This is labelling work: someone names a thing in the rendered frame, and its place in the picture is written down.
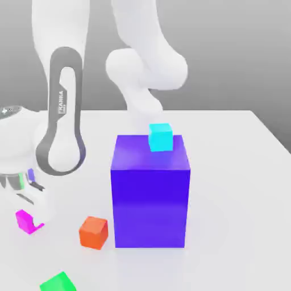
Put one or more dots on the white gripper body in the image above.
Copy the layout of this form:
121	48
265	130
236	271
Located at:
42	202

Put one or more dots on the small magenta cube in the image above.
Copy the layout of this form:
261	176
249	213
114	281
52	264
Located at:
23	221

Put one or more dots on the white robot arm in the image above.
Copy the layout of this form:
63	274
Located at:
66	68

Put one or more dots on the small orange cube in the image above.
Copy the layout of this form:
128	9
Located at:
92	234

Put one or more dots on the small green cube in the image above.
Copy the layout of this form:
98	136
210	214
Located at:
58	283

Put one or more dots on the small cyan cube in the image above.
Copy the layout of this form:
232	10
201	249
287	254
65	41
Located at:
161	139

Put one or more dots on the large purple box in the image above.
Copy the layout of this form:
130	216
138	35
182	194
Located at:
150	204

